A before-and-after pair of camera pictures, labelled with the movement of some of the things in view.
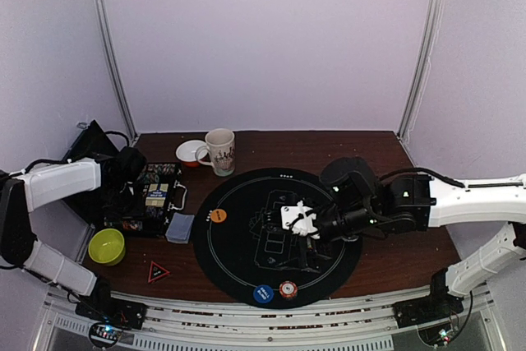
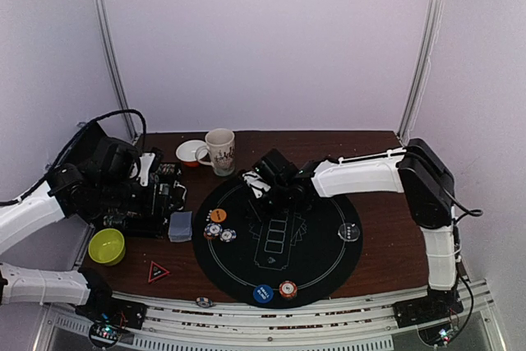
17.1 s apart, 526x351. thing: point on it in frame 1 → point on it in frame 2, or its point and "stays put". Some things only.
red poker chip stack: [288, 289] stays put
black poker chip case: [163, 191] stays put
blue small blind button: [263, 294] stays put
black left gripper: [136, 211] → [160, 200]
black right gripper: [321, 224] → [271, 199]
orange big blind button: [219, 215] stays put
